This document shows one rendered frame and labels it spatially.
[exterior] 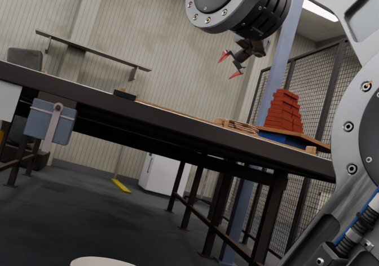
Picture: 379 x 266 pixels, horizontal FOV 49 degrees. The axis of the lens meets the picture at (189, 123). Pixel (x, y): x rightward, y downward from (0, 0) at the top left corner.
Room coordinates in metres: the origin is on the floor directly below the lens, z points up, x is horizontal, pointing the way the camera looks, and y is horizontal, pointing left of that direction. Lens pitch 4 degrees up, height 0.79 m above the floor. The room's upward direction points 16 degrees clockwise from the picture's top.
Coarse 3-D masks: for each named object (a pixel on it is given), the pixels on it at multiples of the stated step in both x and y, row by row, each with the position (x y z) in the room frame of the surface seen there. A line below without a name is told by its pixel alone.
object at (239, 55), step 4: (232, 52) 1.96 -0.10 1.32; (236, 52) 1.96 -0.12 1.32; (240, 52) 1.94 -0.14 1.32; (244, 52) 1.93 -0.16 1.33; (232, 56) 1.96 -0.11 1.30; (236, 56) 1.95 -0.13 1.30; (240, 56) 1.94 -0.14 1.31; (244, 56) 1.94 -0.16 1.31; (248, 56) 1.94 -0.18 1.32; (236, 60) 1.95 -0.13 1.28; (240, 60) 1.95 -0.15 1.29; (244, 60) 1.96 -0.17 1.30; (240, 64) 1.94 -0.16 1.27; (244, 64) 1.99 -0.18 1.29; (240, 68) 1.95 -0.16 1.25
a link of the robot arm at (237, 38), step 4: (236, 36) 1.89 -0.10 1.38; (236, 40) 1.88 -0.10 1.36; (240, 40) 1.86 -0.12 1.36; (244, 40) 1.85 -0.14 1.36; (248, 40) 1.86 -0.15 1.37; (240, 44) 1.88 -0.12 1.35; (244, 44) 1.88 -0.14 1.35; (248, 44) 1.87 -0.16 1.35; (252, 48) 1.88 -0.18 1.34; (252, 52) 1.89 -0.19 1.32; (256, 52) 1.86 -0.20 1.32; (260, 52) 1.85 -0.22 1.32; (256, 56) 1.91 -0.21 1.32; (260, 56) 1.87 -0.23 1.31
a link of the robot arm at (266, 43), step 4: (264, 40) 1.79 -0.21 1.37; (268, 40) 1.83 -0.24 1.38; (252, 44) 1.83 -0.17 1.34; (256, 44) 1.81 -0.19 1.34; (260, 44) 1.80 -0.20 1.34; (264, 44) 1.81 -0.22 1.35; (268, 44) 1.85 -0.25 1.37; (256, 48) 1.84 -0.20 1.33; (260, 48) 1.83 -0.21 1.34; (264, 48) 1.83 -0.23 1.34; (268, 48) 1.87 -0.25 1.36; (264, 52) 1.85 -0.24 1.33
